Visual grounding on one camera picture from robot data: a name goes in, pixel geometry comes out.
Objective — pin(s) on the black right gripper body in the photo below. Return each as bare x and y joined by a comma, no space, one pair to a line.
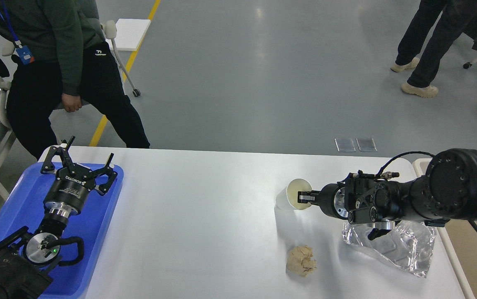
331,200

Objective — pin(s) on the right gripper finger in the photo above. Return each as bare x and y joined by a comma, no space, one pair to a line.
312,196

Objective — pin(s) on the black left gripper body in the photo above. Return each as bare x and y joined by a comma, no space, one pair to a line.
70,190

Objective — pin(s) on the white paper cup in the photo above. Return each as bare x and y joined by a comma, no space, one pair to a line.
287,199

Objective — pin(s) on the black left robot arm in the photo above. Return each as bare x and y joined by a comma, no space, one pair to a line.
53,225

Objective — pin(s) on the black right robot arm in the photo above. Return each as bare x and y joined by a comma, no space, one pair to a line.
447,190

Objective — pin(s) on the blue plastic tray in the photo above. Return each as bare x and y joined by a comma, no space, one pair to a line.
24,207

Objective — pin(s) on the left floor socket plate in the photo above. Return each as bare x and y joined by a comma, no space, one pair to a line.
345,145

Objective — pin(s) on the floor socket plate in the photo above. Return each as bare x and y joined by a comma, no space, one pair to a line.
366,144
345,145

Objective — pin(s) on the right floor socket plate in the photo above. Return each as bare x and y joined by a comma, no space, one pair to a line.
366,144

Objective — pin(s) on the crumpled brown paper ball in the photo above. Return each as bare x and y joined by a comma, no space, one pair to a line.
300,261

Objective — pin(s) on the seated person green sweater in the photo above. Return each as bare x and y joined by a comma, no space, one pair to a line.
73,63

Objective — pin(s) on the blue id badge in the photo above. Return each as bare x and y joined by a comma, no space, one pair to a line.
25,55

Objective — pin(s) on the white side table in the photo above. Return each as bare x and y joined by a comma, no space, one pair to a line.
125,35

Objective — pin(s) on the beige plastic bin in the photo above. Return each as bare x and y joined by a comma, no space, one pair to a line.
460,241

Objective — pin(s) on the standing person dark clothes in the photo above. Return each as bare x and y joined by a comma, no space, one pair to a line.
430,34

